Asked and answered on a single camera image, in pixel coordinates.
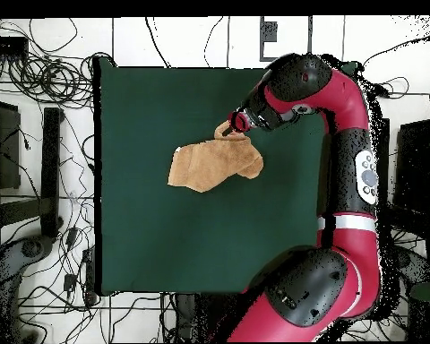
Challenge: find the dark grey square frame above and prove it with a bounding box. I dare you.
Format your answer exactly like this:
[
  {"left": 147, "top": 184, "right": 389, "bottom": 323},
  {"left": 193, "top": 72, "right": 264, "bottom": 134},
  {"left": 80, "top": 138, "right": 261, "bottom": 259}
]
[{"left": 259, "top": 15, "right": 314, "bottom": 63}]

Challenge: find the large black case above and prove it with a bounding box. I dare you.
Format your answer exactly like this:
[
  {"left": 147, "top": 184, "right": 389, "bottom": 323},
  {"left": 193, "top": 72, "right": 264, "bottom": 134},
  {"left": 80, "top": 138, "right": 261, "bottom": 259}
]
[{"left": 392, "top": 119, "right": 430, "bottom": 213}]

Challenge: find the black inline power adapter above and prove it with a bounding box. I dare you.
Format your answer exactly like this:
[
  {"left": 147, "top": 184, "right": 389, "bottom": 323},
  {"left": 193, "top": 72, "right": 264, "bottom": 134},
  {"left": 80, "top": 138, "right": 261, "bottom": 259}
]
[{"left": 372, "top": 82, "right": 392, "bottom": 99}]

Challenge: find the tan terry towel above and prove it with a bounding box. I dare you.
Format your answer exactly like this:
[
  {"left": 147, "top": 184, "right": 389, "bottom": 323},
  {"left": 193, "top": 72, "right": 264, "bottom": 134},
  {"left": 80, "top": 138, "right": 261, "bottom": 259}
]
[{"left": 167, "top": 120, "right": 265, "bottom": 194}]

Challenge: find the flat black box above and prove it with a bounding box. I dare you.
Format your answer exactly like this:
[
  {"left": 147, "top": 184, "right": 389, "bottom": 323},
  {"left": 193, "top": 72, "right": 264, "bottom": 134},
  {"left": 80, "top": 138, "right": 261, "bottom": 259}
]
[{"left": 0, "top": 35, "right": 30, "bottom": 57}]

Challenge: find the grey chair base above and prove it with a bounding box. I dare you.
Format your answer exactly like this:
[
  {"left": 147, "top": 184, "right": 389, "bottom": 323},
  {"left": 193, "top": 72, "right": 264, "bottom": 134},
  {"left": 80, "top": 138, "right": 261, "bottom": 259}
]
[{"left": 0, "top": 235, "right": 56, "bottom": 344}]

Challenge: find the long black bar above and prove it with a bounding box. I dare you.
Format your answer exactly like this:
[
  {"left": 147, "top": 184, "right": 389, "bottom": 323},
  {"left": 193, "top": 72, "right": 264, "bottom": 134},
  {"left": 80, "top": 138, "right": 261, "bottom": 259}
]
[{"left": 39, "top": 107, "right": 65, "bottom": 238}]

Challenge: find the black monitor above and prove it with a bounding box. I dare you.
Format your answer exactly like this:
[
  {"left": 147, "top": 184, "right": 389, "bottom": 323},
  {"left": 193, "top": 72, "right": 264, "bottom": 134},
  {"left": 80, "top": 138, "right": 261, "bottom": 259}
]
[{"left": 0, "top": 99, "right": 22, "bottom": 191}]

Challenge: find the curved black cable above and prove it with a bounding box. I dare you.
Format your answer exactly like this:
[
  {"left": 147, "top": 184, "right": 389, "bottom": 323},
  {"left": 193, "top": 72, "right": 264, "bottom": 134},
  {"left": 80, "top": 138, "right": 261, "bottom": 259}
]
[{"left": 144, "top": 15, "right": 172, "bottom": 69}]

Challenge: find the dark green table cloth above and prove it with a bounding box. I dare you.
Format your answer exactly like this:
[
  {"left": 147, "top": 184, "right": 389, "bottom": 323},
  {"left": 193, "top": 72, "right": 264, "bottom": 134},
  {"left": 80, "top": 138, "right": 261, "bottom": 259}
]
[{"left": 92, "top": 56, "right": 358, "bottom": 297}]

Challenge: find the black power strip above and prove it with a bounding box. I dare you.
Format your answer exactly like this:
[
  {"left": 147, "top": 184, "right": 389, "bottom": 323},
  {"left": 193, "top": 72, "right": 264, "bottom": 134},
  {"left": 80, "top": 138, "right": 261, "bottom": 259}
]
[{"left": 81, "top": 246, "right": 99, "bottom": 306}]

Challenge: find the black cable coil bundle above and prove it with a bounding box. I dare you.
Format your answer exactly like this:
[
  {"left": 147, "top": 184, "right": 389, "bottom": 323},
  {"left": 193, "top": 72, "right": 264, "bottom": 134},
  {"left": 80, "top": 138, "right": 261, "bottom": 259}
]
[{"left": 6, "top": 51, "right": 110, "bottom": 109}]

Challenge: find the small black power adapter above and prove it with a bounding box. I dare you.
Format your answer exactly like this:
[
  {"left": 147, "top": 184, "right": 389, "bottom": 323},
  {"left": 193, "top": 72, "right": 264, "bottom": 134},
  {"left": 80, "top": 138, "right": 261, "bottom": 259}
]
[{"left": 63, "top": 273, "right": 79, "bottom": 292}]

